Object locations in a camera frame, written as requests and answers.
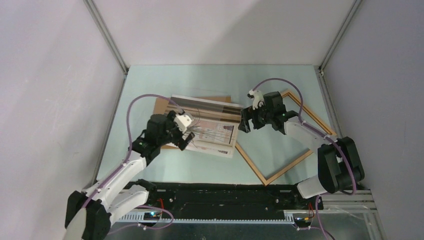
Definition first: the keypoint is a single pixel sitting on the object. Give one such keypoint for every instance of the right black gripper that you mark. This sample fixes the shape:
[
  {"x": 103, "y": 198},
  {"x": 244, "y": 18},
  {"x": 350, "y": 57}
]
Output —
[{"x": 244, "y": 125}]

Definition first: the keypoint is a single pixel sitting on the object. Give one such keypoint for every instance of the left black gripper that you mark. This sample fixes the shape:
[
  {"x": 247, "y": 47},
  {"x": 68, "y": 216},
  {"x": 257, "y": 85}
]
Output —
[{"x": 170, "y": 122}]

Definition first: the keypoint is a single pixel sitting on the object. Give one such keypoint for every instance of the photo print of window plant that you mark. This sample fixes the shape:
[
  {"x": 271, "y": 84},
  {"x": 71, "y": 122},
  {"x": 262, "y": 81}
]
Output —
[{"x": 215, "y": 123}]

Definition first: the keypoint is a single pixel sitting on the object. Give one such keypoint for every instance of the clear acrylic sheet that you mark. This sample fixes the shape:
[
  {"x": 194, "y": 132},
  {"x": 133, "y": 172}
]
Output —
[{"x": 206, "y": 93}]

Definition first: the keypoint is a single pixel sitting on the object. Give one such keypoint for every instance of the light wooden picture frame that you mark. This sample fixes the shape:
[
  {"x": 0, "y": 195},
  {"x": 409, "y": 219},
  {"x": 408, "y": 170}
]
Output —
[{"x": 278, "y": 173}]

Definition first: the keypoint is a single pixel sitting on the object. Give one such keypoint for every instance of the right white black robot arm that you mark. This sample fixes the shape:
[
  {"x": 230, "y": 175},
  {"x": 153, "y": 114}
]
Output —
[{"x": 338, "y": 163}]

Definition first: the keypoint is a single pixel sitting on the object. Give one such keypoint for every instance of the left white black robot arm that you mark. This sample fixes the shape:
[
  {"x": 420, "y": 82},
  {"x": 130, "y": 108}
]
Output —
[{"x": 92, "y": 212}]

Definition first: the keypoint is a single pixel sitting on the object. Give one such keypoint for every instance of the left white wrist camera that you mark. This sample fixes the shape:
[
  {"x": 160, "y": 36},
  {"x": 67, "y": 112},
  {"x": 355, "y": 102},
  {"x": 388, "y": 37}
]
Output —
[{"x": 182, "y": 121}]

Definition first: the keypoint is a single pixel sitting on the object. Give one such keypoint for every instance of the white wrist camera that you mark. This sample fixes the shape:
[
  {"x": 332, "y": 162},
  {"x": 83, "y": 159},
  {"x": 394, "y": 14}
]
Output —
[
  {"x": 182, "y": 121},
  {"x": 257, "y": 99}
]

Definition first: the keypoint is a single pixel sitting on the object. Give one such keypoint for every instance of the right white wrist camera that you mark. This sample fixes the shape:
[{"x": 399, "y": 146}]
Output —
[{"x": 257, "y": 99}]

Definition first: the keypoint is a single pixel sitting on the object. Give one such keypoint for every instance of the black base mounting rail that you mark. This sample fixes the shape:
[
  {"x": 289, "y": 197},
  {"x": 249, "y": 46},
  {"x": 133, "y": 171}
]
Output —
[{"x": 229, "y": 202}]

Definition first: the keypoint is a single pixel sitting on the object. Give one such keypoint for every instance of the aluminium extrusion frame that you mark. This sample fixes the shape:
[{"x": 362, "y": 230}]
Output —
[{"x": 147, "y": 216}]

